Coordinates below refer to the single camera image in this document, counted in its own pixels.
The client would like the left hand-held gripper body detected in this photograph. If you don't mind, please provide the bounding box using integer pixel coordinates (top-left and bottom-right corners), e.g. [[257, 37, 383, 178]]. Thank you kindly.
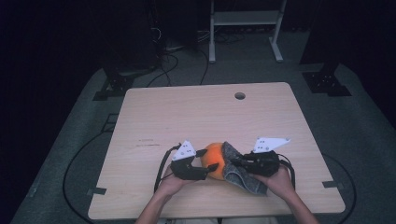
[[170, 140, 209, 181]]

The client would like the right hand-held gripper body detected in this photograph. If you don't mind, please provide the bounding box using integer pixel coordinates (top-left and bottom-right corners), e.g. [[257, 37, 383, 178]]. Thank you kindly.
[[246, 136, 291, 177]]

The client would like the orange plush toy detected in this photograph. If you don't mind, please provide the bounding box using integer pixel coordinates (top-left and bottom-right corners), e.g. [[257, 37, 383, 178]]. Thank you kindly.
[[200, 142, 228, 181]]

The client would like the grey fluffy towel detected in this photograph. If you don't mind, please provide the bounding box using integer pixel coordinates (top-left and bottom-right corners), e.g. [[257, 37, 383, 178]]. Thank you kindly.
[[221, 141, 269, 196]]

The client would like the person's left hand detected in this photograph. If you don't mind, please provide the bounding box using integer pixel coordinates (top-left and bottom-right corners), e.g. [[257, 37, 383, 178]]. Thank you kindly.
[[158, 166, 195, 198]]

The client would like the person's right hand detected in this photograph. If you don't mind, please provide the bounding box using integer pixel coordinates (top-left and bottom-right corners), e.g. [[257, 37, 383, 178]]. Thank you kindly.
[[252, 166, 295, 200]]

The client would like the grey tape strip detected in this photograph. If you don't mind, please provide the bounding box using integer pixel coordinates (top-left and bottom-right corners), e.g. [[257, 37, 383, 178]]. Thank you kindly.
[[87, 187, 107, 196], [321, 180, 346, 189]]

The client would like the black stand base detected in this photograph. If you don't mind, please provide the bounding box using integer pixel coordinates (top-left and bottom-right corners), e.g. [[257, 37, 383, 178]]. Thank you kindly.
[[92, 62, 157, 101], [300, 62, 353, 97]]

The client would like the left hand-held gripper black cable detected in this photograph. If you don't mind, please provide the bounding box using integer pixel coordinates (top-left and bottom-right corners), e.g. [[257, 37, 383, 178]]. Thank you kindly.
[[153, 143, 182, 193]]

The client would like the hand-held gripper black cable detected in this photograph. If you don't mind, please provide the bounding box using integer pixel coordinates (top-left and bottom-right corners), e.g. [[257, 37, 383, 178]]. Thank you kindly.
[[153, 143, 182, 193], [277, 153, 296, 190]]

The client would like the right hand-held gripper black cable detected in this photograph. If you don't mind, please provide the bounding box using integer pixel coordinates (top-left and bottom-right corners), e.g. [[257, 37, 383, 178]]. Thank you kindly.
[[277, 153, 296, 190]]

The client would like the thin black cable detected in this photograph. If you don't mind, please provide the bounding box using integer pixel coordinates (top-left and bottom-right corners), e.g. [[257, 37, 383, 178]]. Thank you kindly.
[[199, 49, 210, 86]]

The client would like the black looped cable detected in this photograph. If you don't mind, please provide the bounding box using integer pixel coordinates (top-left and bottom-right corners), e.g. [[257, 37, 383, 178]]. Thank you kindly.
[[146, 52, 180, 88]]

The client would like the black floor cable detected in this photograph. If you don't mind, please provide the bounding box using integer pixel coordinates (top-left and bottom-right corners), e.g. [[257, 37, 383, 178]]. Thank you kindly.
[[62, 130, 115, 224], [321, 153, 358, 224]]

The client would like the white metal stand frame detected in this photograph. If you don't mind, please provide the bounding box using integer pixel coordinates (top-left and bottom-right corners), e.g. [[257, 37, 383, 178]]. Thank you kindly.
[[208, 0, 288, 64]]

